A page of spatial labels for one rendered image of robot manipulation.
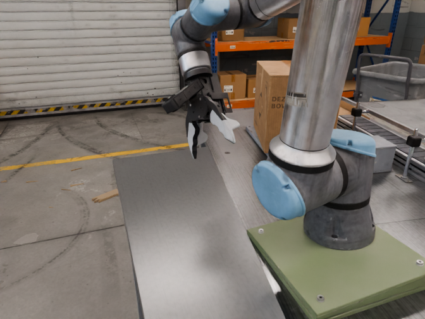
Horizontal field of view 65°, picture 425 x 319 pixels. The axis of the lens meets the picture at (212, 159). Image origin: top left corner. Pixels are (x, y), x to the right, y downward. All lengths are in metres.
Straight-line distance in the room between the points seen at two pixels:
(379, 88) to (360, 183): 2.56
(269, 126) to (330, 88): 0.64
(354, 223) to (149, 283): 0.43
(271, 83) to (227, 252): 0.58
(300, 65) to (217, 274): 0.43
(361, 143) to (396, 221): 0.33
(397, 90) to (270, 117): 2.14
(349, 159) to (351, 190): 0.07
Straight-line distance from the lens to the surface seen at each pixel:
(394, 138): 1.39
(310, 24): 0.51
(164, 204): 0.93
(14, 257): 2.32
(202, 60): 0.84
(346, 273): 0.71
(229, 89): 4.48
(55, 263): 2.17
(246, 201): 0.94
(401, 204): 1.05
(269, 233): 0.80
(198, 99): 0.81
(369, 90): 3.29
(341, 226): 0.75
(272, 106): 1.13
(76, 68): 4.72
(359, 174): 0.70
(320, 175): 0.59
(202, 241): 0.79
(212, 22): 0.78
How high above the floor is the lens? 1.32
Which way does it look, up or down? 25 degrees down
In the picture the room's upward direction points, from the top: straight up
